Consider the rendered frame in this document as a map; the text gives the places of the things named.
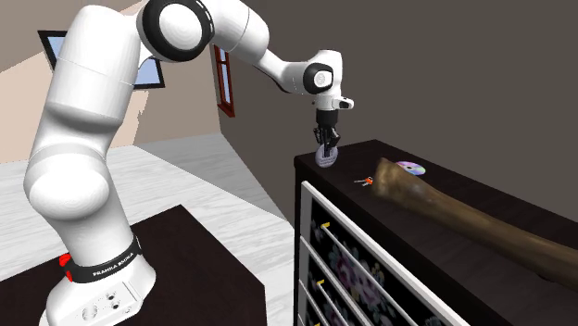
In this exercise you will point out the brown wooden club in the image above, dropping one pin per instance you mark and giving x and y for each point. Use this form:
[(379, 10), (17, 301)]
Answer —
[(474, 221)]

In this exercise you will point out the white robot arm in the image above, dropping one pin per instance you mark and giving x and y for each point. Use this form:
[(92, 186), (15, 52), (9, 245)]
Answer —
[(86, 135)]

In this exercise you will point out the red framed window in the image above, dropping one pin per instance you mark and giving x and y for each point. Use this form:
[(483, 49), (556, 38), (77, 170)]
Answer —
[(224, 81)]

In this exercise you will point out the iridescent compact disc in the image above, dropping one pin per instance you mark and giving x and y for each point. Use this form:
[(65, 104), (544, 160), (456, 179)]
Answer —
[(411, 168)]

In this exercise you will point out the dark chest of drawers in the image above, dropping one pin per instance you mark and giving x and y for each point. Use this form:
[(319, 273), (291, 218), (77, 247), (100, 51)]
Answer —
[(451, 234)]

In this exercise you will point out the keys with orange fob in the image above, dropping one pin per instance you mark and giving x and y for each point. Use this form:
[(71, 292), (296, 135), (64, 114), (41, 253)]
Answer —
[(365, 181)]

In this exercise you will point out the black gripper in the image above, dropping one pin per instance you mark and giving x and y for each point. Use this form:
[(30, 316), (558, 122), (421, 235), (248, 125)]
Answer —
[(326, 119)]

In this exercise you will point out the black framed window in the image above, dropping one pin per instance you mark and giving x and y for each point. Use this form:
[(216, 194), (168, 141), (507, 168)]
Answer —
[(149, 74)]

